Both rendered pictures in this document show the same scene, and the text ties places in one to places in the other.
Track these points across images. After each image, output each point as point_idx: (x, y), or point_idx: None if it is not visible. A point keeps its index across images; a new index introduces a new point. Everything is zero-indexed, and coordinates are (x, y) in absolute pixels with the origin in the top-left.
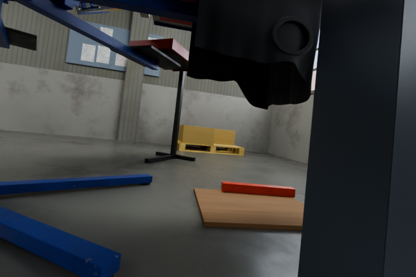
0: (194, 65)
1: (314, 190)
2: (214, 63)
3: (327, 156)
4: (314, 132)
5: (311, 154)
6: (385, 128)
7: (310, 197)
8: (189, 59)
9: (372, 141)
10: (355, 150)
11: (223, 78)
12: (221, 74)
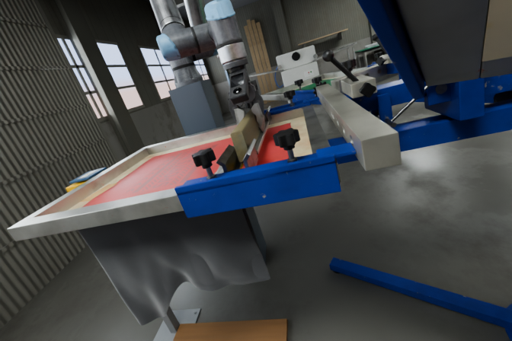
0: (251, 262)
1: (254, 228)
2: (207, 262)
3: (251, 215)
4: (248, 213)
5: (250, 220)
6: None
7: (254, 231)
8: (258, 252)
9: None
10: (251, 207)
11: (197, 284)
12: (200, 278)
